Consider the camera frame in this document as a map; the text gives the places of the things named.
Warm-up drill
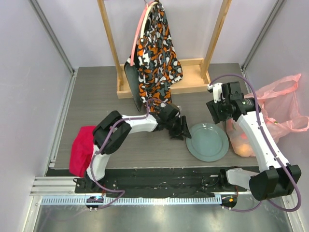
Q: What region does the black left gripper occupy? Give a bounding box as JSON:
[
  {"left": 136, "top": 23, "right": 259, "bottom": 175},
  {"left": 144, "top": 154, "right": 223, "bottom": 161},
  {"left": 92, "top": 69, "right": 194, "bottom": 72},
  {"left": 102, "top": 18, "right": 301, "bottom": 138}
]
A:
[{"left": 165, "top": 116, "right": 191, "bottom": 141}]

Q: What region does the pink plastic bag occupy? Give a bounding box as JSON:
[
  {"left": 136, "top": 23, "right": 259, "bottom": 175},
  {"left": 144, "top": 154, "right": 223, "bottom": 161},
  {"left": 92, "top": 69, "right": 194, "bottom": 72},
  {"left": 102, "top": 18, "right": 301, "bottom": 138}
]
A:
[{"left": 226, "top": 73, "right": 309, "bottom": 147}]

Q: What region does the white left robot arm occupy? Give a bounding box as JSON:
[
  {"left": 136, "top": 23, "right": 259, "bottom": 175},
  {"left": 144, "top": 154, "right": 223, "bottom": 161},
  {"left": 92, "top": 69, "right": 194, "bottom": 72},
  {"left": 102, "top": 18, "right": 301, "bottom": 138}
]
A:
[{"left": 86, "top": 103, "right": 192, "bottom": 193}]

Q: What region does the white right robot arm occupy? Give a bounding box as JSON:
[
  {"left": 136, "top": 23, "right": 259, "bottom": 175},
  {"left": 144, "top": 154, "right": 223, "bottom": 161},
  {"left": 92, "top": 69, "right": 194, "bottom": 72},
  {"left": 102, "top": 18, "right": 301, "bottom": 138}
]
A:
[{"left": 207, "top": 82, "right": 301, "bottom": 201}]

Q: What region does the fake orange fruit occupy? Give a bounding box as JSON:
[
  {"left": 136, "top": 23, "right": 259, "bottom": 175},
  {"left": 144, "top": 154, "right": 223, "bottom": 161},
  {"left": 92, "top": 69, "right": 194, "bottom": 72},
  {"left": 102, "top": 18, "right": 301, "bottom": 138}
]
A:
[{"left": 233, "top": 144, "right": 255, "bottom": 157}]

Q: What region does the grey round plate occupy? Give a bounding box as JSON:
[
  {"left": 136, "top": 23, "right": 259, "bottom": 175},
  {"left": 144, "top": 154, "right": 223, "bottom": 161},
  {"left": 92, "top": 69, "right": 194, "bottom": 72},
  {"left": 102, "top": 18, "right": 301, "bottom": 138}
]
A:
[{"left": 186, "top": 123, "right": 229, "bottom": 162}]

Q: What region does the wooden clothes rack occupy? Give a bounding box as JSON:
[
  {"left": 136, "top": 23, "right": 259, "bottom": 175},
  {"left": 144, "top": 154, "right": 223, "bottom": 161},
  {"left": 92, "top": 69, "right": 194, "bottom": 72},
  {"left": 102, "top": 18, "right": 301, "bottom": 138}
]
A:
[{"left": 98, "top": 0, "right": 231, "bottom": 100}]

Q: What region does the orange grey patterned garment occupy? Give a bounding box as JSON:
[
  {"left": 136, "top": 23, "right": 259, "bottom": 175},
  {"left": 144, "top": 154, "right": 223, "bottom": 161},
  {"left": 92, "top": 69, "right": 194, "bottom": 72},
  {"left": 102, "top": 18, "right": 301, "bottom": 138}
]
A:
[{"left": 136, "top": 0, "right": 183, "bottom": 113}]

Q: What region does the red cloth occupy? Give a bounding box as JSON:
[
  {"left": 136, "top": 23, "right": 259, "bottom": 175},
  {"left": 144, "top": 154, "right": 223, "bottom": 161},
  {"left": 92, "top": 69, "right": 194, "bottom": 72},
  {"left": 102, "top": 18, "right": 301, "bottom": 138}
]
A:
[{"left": 69, "top": 126, "right": 96, "bottom": 177}]

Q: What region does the pink clothes hanger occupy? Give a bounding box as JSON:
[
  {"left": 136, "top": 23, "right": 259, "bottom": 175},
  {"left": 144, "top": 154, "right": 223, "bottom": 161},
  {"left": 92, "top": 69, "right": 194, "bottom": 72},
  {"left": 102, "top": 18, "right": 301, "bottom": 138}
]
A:
[{"left": 130, "top": 0, "right": 158, "bottom": 66}]

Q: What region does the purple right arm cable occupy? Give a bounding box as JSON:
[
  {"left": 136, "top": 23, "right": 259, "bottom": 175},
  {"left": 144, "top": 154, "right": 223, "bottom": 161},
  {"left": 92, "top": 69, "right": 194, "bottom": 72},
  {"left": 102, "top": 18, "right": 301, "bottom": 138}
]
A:
[{"left": 209, "top": 73, "right": 302, "bottom": 213}]

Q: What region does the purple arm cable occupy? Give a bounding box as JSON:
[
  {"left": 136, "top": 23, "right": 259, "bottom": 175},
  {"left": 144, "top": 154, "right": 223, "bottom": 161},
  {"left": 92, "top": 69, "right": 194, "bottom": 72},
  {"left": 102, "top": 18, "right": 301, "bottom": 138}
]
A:
[
  {"left": 209, "top": 73, "right": 302, "bottom": 213},
  {"left": 86, "top": 98, "right": 181, "bottom": 211}
]

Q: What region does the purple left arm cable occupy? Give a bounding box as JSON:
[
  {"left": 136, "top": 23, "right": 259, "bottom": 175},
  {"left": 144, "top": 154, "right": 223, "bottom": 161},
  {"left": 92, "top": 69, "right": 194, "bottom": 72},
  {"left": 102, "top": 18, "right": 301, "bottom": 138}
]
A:
[{"left": 86, "top": 98, "right": 181, "bottom": 211}]

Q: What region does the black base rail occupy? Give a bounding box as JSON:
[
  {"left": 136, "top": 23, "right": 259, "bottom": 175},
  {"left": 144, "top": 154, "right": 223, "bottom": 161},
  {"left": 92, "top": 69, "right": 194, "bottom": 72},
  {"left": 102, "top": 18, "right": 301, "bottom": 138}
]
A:
[{"left": 45, "top": 166, "right": 259, "bottom": 198}]

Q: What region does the white cable duct strip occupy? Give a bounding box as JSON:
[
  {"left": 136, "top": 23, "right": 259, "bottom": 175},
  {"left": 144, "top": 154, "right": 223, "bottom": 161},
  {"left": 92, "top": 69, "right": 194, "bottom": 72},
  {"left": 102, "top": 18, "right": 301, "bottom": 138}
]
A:
[{"left": 41, "top": 195, "right": 222, "bottom": 206}]

